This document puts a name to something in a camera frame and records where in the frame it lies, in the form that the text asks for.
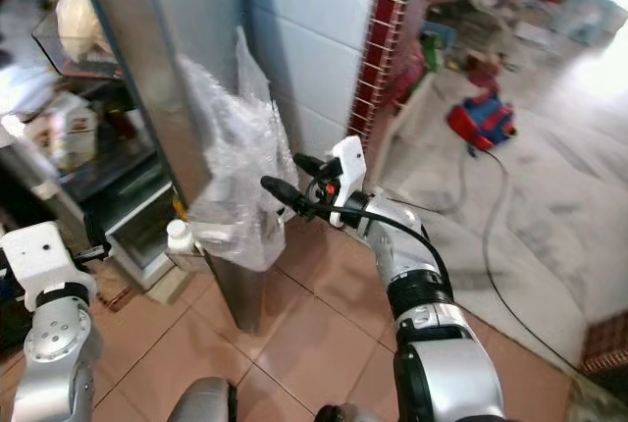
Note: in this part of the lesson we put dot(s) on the white printed carton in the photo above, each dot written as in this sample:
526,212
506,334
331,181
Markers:
74,132

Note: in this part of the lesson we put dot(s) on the silver robot left leg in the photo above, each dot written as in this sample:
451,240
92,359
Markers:
201,402

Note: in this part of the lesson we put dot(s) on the open fridge body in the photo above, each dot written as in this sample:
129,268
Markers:
128,186

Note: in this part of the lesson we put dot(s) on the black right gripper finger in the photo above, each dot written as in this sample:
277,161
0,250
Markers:
309,163
283,191

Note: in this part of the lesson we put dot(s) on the red and blue appliance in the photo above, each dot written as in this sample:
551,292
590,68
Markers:
483,120

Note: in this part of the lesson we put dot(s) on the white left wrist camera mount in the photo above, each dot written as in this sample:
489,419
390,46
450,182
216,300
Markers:
44,260

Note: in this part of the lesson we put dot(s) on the black robot right leg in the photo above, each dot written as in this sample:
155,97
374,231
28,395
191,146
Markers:
339,413

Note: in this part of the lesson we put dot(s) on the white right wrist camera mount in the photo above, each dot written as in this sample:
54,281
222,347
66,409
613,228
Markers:
353,162

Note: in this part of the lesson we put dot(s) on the stainless steel fridge door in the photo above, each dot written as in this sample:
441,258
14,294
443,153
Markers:
147,69

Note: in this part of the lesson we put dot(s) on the orange juice bottle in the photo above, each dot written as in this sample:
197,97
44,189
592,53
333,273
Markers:
179,208

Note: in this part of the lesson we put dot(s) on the small white bottle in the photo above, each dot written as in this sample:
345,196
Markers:
179,236

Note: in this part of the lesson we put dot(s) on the red brown doormat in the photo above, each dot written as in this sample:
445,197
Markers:
603,343

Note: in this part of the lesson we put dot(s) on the yellowish bag of food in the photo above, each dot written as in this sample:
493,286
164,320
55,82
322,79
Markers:
80,15

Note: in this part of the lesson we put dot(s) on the white plastic bag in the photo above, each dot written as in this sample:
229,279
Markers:
25,85

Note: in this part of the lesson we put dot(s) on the clear crumpled plastic bag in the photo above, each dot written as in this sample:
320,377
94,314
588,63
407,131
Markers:
235,147

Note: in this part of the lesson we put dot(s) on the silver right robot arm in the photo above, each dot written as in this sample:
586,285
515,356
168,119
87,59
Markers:
442,373

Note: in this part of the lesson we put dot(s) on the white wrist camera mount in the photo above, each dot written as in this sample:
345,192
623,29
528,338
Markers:
353,162
44,260

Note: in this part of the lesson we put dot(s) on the green bottle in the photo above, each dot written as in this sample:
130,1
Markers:
430,49

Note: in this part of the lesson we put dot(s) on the clear fridge shelf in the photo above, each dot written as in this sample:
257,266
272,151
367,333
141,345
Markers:
69,61

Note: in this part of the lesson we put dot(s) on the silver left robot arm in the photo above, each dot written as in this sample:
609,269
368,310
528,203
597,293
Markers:
59,343

